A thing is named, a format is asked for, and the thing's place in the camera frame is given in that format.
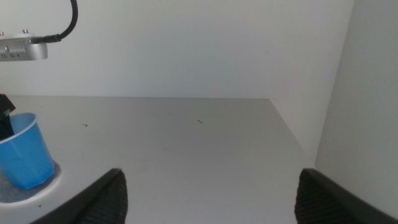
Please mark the blue plastic cup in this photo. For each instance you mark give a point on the blue plastic cup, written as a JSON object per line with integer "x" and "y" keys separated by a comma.
{"x": 25, "y": 158}

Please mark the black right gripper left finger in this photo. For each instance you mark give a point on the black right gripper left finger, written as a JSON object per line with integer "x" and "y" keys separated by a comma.
{"x": 102, "y": 202}

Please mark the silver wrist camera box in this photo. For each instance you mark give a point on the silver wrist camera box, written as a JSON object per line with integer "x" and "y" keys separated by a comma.
{"x": 28, "y": 51}

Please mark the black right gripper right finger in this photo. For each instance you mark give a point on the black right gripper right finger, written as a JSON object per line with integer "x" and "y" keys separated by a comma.
{"x": 320, "y": 202}

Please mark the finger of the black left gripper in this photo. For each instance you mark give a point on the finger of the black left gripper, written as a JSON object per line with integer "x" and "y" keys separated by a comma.
{"x": 5, "y": 123}

